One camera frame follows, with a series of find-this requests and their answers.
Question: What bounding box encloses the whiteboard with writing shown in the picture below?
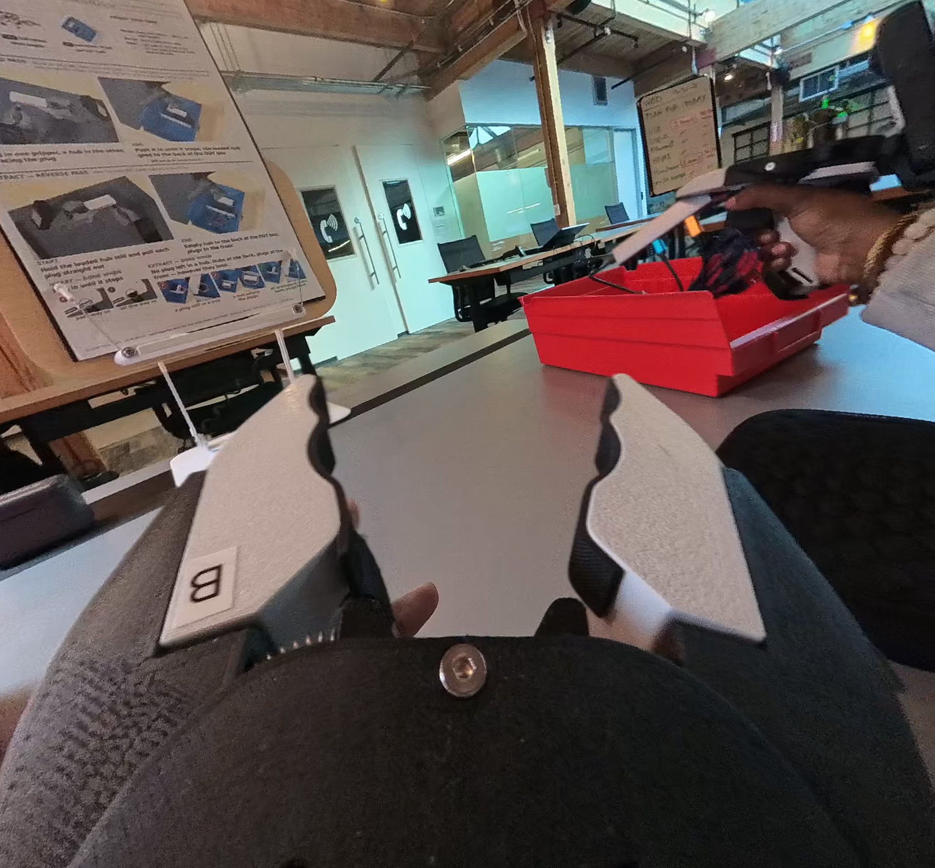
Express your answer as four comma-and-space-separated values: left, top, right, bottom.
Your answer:
637, 74, 723, 198

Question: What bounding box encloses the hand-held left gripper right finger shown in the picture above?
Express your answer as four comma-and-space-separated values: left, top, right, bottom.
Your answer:
568, 373, 768, 646

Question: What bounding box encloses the black mesh chair back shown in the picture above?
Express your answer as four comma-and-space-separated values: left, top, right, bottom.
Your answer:
717, 409, 935, 672

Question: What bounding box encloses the gold bracelet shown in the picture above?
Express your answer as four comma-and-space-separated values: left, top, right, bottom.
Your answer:
862, 212, 918, 293

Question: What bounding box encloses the long wooden office desk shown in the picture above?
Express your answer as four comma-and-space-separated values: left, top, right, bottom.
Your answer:
430, 214, 662, 332

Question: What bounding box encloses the dark grey box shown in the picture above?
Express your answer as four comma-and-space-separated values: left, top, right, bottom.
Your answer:
0, 473, 96, 571

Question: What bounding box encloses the person's left hand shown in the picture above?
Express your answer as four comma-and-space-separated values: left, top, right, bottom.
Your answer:
391, 582, 441, 640

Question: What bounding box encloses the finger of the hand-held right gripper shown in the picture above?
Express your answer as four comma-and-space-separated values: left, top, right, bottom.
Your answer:
675, 168, 742, 203
612, 192, 728, 267

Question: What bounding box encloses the wooden support post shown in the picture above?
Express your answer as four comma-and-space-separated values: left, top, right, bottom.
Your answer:
527, 9, 580, 227

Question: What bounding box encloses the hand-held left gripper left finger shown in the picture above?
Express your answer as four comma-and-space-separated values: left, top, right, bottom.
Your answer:
158, 373, 353, 650

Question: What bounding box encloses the black phone sign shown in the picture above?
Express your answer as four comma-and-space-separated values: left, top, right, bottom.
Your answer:
381, 178, 424, 245
299, 186, 356, 261

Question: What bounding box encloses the red plastic bin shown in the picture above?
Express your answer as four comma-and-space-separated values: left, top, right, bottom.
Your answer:
520, 256, 852, 399

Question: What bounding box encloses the printed instruction sheet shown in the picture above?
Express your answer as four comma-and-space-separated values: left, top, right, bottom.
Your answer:
0, 0, 327, 362

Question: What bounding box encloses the white display stand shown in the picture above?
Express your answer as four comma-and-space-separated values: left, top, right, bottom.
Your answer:
113, 302, 353, 491

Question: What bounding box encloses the person's right hand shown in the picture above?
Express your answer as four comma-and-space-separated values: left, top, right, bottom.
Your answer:
727, 181, 916, 292

